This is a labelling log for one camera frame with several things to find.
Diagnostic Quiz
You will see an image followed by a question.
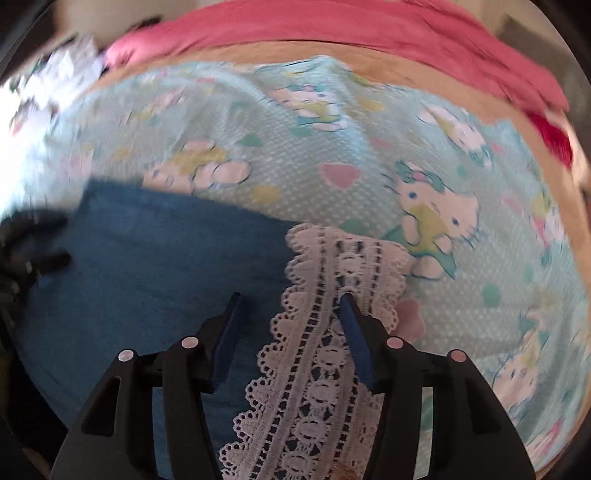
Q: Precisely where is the cartoon cat print sheet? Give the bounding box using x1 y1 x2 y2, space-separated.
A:
1 56 590 476

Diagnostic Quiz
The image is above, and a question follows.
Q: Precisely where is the pink duvet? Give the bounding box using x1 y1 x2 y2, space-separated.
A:
105 1 569 111

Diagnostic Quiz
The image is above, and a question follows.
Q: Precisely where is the blue denim pants lace trim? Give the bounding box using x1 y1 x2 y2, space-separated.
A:
16 181 412 479

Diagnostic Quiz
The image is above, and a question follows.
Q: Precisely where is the red cloth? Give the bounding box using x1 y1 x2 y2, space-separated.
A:
525 111 573 171

